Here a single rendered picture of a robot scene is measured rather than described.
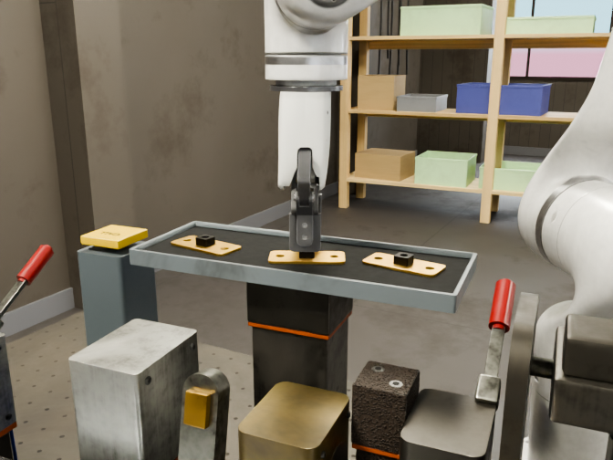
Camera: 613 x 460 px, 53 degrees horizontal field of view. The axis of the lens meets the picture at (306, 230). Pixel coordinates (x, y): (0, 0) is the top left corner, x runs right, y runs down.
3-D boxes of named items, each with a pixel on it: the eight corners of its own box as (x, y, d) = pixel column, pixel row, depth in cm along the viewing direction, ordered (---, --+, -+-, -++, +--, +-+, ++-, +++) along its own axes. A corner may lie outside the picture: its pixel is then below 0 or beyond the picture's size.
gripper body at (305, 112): (274, 75, 68) (275, 174, 71) (264, 78, 58) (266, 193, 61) (341, 75, 68) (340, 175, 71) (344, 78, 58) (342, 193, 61)
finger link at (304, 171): (300, 135, 64) (300, 187, 66) (296, 150, 57) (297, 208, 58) (311, 135, 64) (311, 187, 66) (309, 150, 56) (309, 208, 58)
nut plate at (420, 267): (360, 263, 67) (360, 253, 67) (376, 254, 70) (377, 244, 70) (433, 277, 62) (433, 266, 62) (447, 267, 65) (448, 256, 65)
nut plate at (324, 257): (267, 263, 67) (267, 253, 66) (270, 253, 70) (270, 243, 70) (345, 264, 67) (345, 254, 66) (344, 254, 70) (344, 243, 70)
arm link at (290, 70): (269, 55, 67) (269, 83, 68) (261, 55, 59) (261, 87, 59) (346, 55, 67) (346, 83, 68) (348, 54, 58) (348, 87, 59)
